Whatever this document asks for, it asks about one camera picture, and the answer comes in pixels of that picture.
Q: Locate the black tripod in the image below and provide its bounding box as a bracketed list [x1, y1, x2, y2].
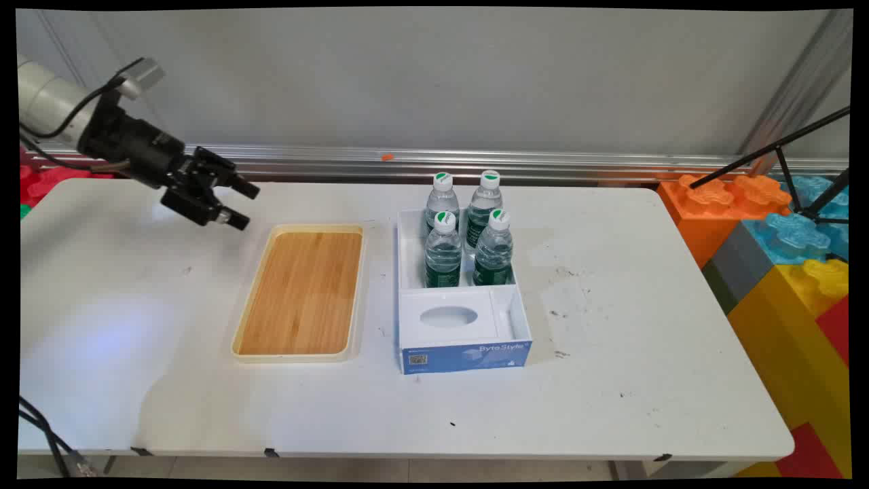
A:
[689, 105, 851, 262]

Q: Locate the aluminium wall rail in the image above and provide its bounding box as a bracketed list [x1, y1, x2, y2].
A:
[20, 143, 849, 185]

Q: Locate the bamboo tray, cream rim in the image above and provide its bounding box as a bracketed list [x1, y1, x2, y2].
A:
[231, 223, 367, 364]

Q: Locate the blue and white cardboard box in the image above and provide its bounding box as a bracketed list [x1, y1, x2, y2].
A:
[396, 207, 533, 376]

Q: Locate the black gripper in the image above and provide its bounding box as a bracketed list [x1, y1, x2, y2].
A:
[78, 92, 261, 232]

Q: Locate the black camera cable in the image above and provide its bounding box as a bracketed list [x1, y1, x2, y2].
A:
[20, 60, 145, 139]

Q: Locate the grey giant building block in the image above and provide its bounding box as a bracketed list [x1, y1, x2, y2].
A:
[701, 221, 758, 315]

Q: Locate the red giant building block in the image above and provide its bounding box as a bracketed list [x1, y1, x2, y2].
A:
[776, 422, 846, 479]
[20, 146, 113, 206]
[815, 295, 851, 367]

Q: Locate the yellow giant building block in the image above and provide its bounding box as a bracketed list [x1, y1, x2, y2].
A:
[726, 258, 851, 478]

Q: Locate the orange giant building block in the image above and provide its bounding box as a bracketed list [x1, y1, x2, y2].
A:
[657, 173, 793, 269]

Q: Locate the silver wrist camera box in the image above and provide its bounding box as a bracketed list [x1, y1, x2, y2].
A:
[121, 58, 166, 101]

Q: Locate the water bottle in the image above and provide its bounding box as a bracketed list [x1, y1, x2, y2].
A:
[424, 211, 463, 289]
[466, 170, 504, 255]
[473, 209, 514, 287]
[426, 172, 461, 235]

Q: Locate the black floor cable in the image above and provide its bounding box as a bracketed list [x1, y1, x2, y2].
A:
[19, 410, 72, 477]
[19, 396, 92, 476]

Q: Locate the blue giant building block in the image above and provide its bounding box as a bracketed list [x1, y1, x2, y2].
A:
[743, 175, 851, 264]

